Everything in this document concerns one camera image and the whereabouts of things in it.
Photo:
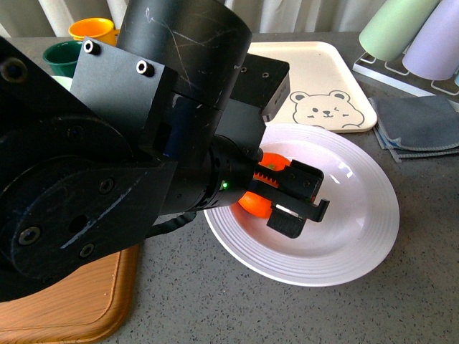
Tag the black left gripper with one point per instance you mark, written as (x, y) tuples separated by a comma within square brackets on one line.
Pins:
[(228, 172)]

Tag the orange mandarin fruit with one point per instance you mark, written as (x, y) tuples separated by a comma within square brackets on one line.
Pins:
[(257, 205)]

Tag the white ribbed plate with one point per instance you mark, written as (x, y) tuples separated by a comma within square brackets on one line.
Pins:
[(356, 234)]

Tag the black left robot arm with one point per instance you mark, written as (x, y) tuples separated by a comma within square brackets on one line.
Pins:
[(164, 123)]

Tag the cream bear tray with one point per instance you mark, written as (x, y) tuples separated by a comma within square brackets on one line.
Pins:
[(323, 91)]

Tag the grey folded cloth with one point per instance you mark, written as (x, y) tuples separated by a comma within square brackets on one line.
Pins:
[(416, 127)]

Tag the white cup rack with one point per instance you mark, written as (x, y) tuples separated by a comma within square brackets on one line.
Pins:
[(396, 75)]

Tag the light green cup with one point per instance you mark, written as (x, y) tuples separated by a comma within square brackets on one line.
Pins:
[(394, 26)]

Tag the lavender cup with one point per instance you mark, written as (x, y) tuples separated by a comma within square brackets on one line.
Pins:
[(433, 54)]

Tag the wooden cutting board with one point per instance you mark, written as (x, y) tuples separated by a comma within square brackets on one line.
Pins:
[(88, 306)]

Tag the light green bowl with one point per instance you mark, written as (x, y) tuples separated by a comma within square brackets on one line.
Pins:
[(66, 82)]

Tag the yellow mug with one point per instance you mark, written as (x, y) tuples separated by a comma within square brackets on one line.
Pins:
[(101, 29)]

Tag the dark green mug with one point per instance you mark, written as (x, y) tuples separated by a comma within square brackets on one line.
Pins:
[(63, 57)]

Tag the grey curtain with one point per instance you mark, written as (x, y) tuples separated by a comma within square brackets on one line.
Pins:
[(53, 18)]

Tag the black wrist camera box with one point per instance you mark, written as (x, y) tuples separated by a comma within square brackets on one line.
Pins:
[(264, 83)]

